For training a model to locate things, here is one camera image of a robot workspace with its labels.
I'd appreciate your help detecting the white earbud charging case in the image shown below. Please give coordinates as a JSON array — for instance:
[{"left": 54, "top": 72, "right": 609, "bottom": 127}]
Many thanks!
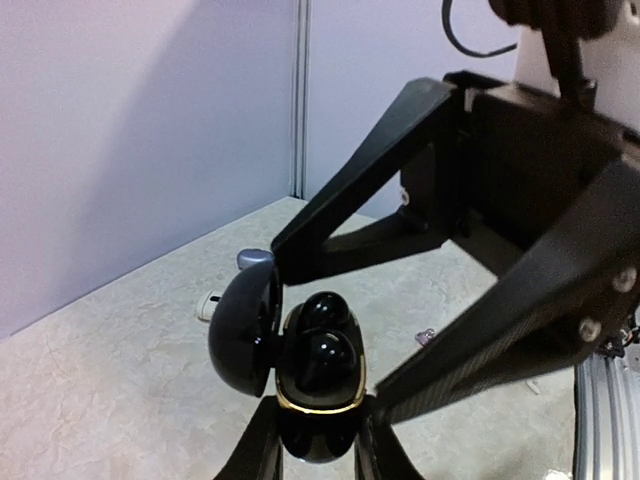
[{"left": 195, "top": 291, "right": 221, "bottom": 323}]

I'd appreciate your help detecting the white earbud left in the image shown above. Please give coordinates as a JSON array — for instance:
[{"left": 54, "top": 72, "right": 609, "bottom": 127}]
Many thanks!
[{"left": 525, "top": 380, "right": 540, "bottom": 395}]

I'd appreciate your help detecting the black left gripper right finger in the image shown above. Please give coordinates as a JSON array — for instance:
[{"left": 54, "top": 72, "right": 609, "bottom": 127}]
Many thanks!
[{"left": 354, "top": 395, "right": 423, "bottom": 480}]

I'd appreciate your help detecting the blue-grey earbud charging case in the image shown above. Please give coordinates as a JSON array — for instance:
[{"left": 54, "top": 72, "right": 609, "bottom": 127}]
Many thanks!
[{"left": 236, "top": 248, "right": 273, "bottom": 271}]

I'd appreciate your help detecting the black earbud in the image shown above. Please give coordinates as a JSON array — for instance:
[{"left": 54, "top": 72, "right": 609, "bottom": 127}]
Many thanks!
[
  {"left": 297, "top": 291, "right": 351, "bottom": 333},
  {"left": 298, "top": 330, "right": 356, "bottom": 388}
]

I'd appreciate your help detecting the aluminium right corner post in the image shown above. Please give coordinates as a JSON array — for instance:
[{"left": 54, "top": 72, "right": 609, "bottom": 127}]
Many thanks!
[{"left": 290, "top": 0, "right": 312, "bottom": 199}]

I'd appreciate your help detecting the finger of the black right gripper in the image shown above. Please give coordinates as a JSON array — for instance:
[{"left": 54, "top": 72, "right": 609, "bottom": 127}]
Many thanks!
[
  {"left": 271, "top": 78, "right": 458, "bottom": 286},
  {"left": 374, "top": 156, "right": 639, "bottom": 423}
]

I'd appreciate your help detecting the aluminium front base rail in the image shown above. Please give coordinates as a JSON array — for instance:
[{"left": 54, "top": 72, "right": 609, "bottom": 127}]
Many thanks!
[{"left": 573, "top": 344, "right": 639, "bottom": 480}]

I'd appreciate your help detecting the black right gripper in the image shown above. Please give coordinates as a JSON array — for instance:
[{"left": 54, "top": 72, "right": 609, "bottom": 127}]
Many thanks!
[{"left": 400, "top": 71, "right": 639, "bottom": 272}]

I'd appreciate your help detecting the black gold earbud charging case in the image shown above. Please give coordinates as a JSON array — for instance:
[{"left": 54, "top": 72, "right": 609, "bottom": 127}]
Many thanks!
[{"left": 208, "top": 261, "right": 366, "bottom": 463}]

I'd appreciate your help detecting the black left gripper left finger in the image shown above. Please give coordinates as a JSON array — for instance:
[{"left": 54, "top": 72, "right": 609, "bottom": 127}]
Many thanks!
[{"left": 214, "top": 396, "right": 283, "bottom": 480}]

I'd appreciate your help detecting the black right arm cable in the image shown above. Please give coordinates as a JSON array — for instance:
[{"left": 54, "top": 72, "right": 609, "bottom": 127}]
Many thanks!
[{"left": 442, "top": 0, "right": 519, "bottom": 59}]

